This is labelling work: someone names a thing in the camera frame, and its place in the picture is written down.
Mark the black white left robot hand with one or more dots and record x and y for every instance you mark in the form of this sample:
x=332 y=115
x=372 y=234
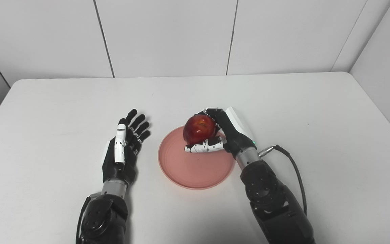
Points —
x=127 y=166

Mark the pink round plate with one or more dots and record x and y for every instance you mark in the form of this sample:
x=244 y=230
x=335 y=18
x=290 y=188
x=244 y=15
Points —
x=195 y=169

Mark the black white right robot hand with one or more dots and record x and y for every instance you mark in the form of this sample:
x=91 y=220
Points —
x=235 y=139

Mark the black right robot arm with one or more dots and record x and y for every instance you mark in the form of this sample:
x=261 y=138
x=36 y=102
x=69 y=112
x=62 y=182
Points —
x=269 y=203

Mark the red apple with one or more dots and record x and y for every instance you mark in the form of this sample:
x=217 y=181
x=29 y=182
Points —
x=198 y=128

